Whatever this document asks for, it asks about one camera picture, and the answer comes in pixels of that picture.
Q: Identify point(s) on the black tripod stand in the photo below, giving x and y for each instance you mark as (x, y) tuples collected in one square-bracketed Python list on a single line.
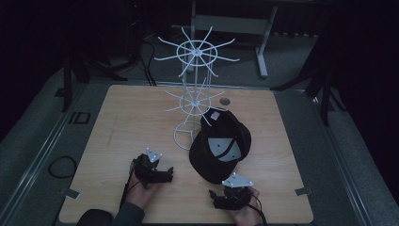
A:
[(324, 94)]

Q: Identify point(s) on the small metal table bracket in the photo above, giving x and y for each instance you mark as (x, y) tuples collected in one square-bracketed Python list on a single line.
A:
[(72, 193), (303, 191)]

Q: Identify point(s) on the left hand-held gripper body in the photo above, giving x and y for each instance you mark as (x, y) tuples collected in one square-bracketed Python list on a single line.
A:
[(145, 169)]

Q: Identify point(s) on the person's left hand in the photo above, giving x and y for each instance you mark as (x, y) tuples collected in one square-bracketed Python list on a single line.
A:
[(141, 194)]

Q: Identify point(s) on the grey metal table frame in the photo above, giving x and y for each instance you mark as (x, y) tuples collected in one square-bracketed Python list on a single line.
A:
[(232, 24)]

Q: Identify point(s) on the black rectangular floor bracket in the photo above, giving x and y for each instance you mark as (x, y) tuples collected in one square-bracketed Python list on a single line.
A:
[(72, 118)]

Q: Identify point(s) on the round grey table grommet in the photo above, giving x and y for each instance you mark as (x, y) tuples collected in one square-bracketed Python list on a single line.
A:
[(224, 101)]

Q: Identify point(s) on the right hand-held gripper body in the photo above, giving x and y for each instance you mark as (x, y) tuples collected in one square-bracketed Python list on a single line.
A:
[(236, 193)]

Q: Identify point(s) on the person's right hand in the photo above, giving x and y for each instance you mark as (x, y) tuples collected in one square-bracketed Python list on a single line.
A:
[(246, 215)]

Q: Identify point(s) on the black baseball cap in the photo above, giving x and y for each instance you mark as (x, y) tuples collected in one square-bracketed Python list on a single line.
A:
[(219, 150)]

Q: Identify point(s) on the person's dark knee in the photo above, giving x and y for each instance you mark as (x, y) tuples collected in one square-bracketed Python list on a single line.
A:
[(94, 218)]

